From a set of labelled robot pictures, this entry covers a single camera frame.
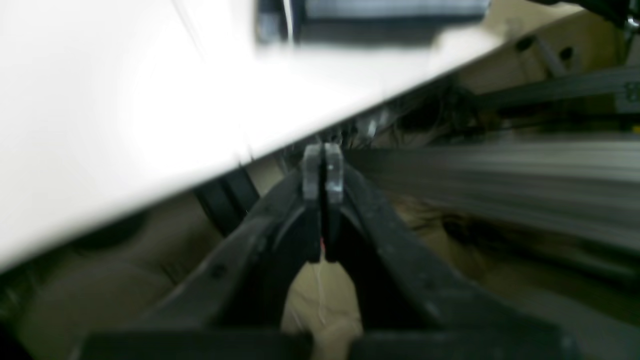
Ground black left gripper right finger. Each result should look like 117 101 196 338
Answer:
322 143 582 360

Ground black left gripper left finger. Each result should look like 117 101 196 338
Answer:
80 144 323 360

